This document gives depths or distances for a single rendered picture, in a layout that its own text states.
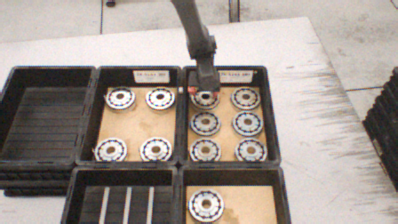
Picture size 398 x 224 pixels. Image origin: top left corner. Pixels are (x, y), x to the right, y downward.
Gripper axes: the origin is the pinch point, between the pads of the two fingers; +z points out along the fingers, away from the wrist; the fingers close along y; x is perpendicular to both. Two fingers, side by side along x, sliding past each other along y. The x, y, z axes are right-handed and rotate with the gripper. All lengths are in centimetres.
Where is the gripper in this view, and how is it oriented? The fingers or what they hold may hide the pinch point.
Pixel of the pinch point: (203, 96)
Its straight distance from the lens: 127.2
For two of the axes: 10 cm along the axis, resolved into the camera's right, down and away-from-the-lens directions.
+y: 10.0, 0.2, -0.1
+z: 0.0, 6.1, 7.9
